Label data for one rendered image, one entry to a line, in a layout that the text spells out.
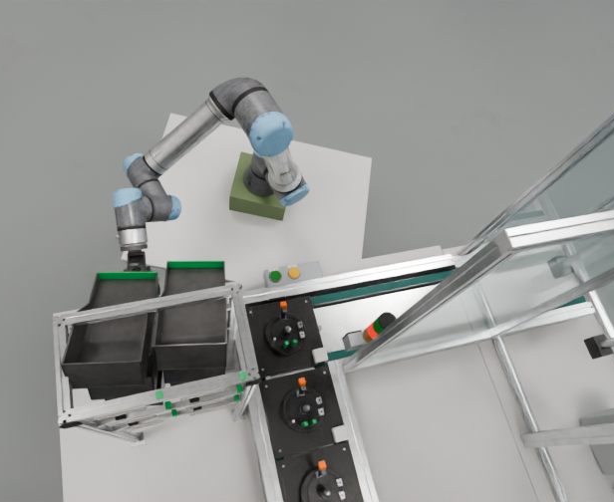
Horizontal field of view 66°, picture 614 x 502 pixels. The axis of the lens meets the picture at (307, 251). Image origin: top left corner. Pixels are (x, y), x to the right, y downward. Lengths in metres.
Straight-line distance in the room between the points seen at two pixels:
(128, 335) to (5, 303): 1.91
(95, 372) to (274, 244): 1.11
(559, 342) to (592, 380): 0.18
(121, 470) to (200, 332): 0.81
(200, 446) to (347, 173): 1.23
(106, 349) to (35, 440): 1.71
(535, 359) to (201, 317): 1.45
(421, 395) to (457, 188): 1.87
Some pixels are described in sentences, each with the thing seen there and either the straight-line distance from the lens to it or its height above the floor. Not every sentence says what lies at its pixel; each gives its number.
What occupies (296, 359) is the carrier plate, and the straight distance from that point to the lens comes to 1.64.
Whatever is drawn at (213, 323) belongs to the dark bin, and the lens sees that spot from 1.02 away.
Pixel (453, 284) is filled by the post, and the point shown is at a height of 1.80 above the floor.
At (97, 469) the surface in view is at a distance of 1.74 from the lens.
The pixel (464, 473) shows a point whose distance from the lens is 1.90.
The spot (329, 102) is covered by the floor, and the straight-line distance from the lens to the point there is 3.51.
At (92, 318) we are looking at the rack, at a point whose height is 1.66.
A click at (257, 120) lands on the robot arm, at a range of 1.28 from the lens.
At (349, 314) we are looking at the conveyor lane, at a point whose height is 0.92.
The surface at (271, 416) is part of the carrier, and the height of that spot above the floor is 0.97.
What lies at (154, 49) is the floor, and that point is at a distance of 3.71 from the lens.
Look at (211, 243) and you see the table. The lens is 1.88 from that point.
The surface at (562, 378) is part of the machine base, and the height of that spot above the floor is 0.86.
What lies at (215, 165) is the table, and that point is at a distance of 2.05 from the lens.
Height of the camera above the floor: 2.57
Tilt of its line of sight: 64 degrees down
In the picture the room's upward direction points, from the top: 22 degrees clockwise
